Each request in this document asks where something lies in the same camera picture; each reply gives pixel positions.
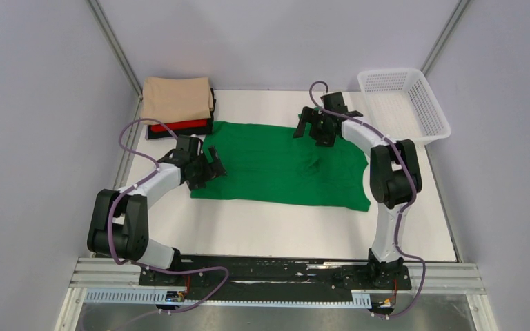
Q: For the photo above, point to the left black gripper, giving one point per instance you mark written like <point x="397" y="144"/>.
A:
<point x="212" y="169"/>

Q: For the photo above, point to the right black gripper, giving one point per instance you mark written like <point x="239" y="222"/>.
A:
<point x="312" y="116"/>

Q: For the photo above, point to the green t-shirt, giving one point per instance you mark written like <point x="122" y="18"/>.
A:
<point x="265" y="163"/>

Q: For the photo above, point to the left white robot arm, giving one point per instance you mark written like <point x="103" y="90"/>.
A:
<point x="119" y="225"/>

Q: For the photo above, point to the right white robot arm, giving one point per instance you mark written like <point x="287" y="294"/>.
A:
<point x="394" y="179"/>

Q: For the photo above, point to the red folded t-shirt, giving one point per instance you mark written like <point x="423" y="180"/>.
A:
<point x="179" y="125"/>

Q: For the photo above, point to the black folded t-shirt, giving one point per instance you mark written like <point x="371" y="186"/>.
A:
<point x="191" y="131"/>

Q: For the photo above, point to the beige folded t-shirt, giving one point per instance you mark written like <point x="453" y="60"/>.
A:
<point x="177" y="100"/>

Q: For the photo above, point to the white plastic basket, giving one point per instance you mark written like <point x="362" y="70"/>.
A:
<point x="401" y="104"/>

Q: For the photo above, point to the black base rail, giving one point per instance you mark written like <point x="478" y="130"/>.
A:
<point x="269" y="278"/>

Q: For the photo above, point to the white slotted cable duct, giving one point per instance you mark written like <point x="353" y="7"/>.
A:
<point x="162" y="297"/>

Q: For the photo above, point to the aluminium frame rail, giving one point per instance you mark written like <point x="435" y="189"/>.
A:
<point x="441" y="278"/>

